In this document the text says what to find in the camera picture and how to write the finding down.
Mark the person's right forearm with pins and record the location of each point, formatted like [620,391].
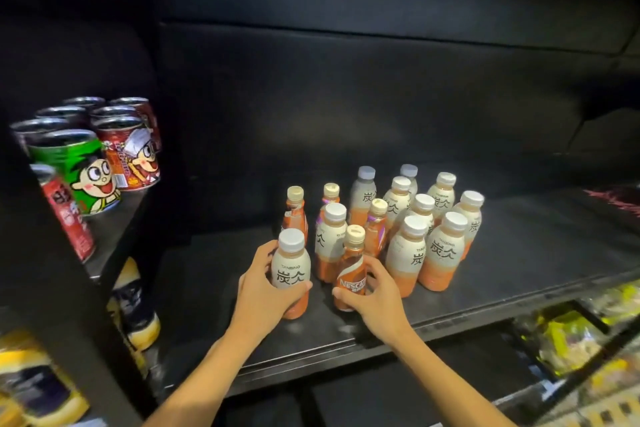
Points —
[450,386]

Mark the person's left hand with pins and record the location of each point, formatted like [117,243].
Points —
[265,306]

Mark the row of red packets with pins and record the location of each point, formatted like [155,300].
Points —
[615,199]

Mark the person's right hand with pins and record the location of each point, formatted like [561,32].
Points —
[385,311]

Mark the row of yellow dark label bottles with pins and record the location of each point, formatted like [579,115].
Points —
[35,381]

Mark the group of cartoon drink cans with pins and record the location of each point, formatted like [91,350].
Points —
[90,176]

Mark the black metal snack rack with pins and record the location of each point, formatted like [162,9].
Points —
[600,359]

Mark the black metal drinks rack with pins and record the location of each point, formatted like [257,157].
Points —
[65,321]

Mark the person's left forearm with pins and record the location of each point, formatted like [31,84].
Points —
[200,386]

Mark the black shelf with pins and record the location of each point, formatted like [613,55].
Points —
[525,251]

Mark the row of yellow green snack packs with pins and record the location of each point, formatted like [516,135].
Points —
[570,336]

